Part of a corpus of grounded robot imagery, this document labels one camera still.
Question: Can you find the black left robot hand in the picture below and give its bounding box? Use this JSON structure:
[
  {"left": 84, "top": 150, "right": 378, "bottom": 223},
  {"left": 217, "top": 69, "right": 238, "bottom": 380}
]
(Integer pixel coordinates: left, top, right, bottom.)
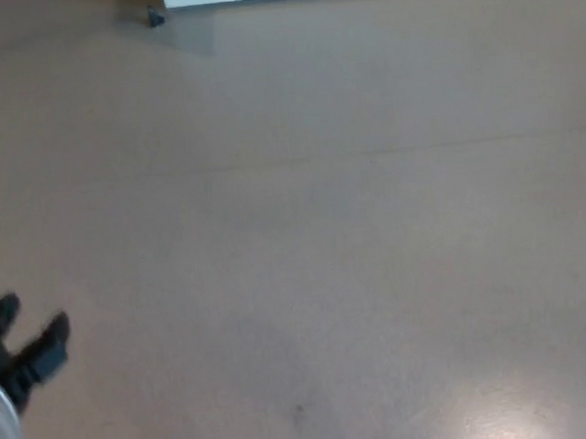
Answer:
[{"left": 0, "top": 289, "right": 76, "bottom": 415}]

